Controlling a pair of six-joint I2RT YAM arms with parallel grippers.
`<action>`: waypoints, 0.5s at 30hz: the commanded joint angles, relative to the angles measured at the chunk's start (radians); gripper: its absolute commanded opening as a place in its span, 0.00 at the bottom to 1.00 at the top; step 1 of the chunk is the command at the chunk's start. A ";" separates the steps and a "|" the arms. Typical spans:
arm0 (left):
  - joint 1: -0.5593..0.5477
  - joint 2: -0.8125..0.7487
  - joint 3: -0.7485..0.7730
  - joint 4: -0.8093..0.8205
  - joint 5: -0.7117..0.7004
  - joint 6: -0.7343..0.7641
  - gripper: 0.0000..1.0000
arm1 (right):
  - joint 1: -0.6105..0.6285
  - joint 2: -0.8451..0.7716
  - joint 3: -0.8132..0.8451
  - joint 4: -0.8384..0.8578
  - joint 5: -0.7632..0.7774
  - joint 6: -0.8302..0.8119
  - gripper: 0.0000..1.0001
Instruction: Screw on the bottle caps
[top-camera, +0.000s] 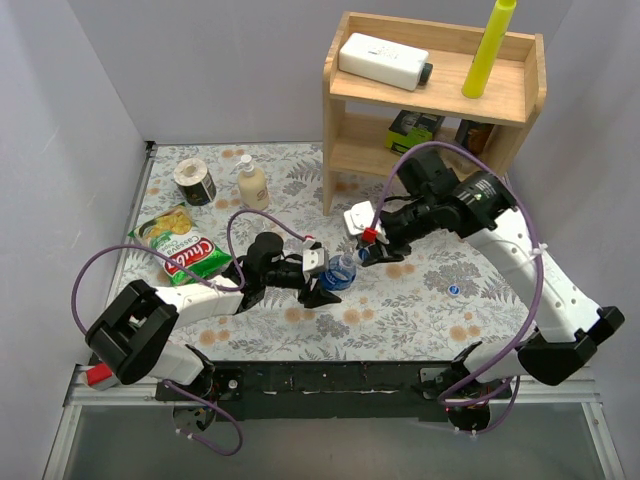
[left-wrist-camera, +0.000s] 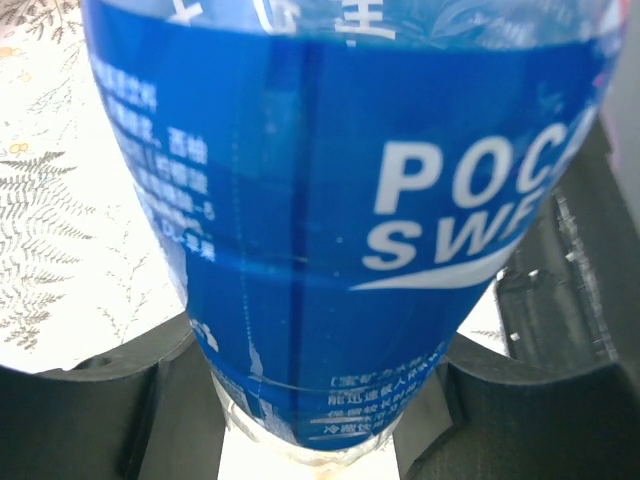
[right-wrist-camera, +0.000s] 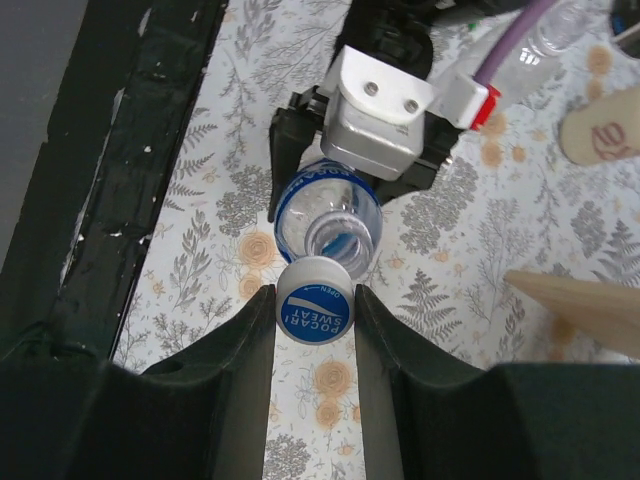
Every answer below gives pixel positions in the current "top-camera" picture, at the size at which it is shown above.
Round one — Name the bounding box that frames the floral patterned table mat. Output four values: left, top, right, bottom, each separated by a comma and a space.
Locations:
137, 143, 528, 361

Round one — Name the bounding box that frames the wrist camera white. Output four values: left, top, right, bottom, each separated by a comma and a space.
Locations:
343, 201, 386, 245
302, 236, 329, 276

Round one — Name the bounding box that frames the red white small carton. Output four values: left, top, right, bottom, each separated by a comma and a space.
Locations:
81, 363, 120, 391

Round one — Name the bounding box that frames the blue bottle cap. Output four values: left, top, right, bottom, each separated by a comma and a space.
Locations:
447, 285, 461, 297
358, 248, 369, 262

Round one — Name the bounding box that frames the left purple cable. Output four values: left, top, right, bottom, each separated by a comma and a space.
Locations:
71, 208, 317, 457

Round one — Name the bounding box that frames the aluminium frame rail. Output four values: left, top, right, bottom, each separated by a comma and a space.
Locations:
63, 366, 602, 407

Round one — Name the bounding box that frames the clear empty plastic bottle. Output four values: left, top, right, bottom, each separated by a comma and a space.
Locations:
251, 216, 272, 245

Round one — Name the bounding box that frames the white rectangular plastic jug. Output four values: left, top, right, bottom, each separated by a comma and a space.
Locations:
338, 33, 433, 91

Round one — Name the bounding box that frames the green Chuba cassava chips bag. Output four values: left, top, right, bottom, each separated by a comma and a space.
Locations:
129, 203, 231, 279

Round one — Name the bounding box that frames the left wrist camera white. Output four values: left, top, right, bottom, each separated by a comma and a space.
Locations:
302, 236, 329, 276

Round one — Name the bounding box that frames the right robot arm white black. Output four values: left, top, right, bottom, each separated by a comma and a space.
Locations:
344, 148, 625, 398

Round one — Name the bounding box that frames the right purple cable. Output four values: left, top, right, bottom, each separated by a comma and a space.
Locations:
374, 140, 545, 435

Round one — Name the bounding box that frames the blue label water bottle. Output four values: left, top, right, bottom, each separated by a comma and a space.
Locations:
319, 253, 357, 291

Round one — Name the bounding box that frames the beige pump soap bottle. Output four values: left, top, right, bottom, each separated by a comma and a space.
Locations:
236, 154, 269, 210

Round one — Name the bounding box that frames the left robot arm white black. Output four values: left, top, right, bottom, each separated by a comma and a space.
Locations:
85, 232, 341, 400

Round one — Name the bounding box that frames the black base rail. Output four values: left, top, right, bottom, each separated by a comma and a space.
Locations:
185, 361, 491, 431

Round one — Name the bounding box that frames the yellow plastic tube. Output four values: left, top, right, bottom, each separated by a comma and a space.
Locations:
461, 0, 517, 99

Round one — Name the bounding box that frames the black orange small box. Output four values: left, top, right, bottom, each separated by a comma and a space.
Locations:
454, 119, 494, 156

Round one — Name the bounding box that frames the wooden two-tier shelf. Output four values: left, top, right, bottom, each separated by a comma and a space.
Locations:
322, 12, 547, 213

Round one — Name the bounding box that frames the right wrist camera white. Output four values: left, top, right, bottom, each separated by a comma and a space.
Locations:
343, 201, 386, 245

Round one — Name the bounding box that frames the green black small box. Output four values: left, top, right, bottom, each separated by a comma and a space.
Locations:
384, 110, 445, 154

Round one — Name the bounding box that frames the purple cable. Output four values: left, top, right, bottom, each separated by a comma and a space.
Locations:
374, 140, 545, 435
71, 208, 317, 457

